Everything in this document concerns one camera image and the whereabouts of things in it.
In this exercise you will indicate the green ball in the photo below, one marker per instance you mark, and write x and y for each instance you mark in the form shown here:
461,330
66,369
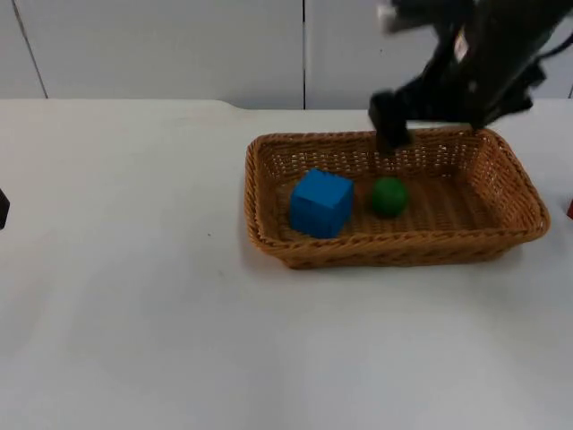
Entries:
389,197

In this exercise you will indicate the brown wicker basket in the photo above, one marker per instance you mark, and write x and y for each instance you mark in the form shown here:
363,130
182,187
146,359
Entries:
403,242

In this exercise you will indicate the blue cube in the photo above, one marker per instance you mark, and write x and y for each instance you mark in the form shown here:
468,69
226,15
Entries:
320,203

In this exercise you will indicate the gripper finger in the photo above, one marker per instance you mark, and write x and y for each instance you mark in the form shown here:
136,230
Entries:
3,208

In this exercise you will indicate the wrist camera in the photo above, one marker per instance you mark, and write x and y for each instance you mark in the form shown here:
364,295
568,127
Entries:
412,13

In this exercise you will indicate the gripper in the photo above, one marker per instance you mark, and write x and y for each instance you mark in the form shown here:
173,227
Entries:
470,85

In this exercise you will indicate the red cube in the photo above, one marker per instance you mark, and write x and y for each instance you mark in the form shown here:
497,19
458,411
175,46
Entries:
570,208

